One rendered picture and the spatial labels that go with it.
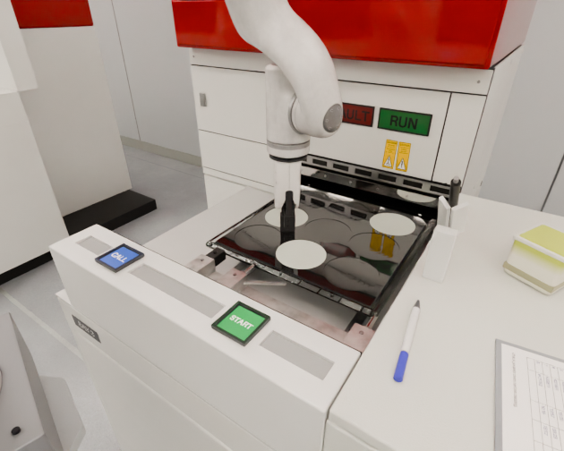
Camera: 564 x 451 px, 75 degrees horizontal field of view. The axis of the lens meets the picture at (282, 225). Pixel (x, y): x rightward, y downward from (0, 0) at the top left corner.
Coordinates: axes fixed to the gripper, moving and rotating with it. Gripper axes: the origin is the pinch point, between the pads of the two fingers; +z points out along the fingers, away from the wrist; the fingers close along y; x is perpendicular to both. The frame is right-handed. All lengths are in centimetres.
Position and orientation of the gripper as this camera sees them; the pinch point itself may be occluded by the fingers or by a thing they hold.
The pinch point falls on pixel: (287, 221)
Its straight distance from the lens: 79.3
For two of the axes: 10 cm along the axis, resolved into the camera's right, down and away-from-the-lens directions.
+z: 0.0, 8.6, 5.1
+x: 10.0, -0.2, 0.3
